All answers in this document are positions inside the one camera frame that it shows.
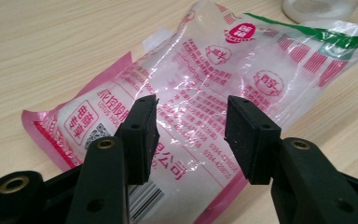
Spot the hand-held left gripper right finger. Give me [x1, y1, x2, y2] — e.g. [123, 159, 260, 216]
[224, 95, 358, 224]

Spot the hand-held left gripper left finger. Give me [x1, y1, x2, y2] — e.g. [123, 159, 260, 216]
[65, 94, 160, 224]

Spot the pink and clear plastic packet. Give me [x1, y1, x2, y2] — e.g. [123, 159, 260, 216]
[21, 0, 358, 224]

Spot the glass jar with hinged lid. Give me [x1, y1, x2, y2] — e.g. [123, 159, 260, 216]
[281, 0, 358, 24]

